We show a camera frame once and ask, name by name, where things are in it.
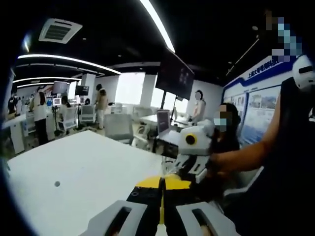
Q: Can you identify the blue wall poster board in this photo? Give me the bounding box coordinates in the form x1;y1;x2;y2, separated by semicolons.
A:
222;55;296;148

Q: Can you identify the ceiling air conditioner vent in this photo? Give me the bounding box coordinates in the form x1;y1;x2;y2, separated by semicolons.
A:
38;18;83;45

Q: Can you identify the bright background monitor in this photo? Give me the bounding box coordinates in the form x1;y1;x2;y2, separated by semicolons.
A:
52;81;69;96

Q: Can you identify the curved ceiling light strip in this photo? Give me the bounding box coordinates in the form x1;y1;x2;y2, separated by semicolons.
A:
17;54;123;76

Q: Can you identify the person's dark clothing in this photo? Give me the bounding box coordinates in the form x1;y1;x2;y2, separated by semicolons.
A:
221;78;315;236

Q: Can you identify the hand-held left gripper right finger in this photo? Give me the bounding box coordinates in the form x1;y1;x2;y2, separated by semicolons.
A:
163;177;239;236

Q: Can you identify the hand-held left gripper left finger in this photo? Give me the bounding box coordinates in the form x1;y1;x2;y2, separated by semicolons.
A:
80;176;164;236

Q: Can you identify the grey office chair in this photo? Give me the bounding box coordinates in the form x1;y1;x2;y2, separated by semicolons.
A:
104;113;135;146

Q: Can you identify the large black hanging screen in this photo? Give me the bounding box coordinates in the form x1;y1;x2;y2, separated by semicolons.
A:
155;47;195;101

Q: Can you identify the white chest device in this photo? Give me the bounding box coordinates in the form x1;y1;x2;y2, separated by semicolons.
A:
292;55;315;90

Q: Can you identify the dark background monitor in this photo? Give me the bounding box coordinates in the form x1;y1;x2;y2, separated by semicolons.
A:
74;85;91;96

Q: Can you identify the white office chair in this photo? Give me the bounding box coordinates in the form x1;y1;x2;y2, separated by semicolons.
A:
58;106;80;135
79;105;96;126

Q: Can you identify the straight ceiling light strip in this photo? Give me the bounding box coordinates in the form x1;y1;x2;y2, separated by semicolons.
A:
138;0;176;54

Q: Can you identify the grey monitor on desk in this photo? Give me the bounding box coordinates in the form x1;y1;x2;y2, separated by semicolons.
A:
157;110;171;135

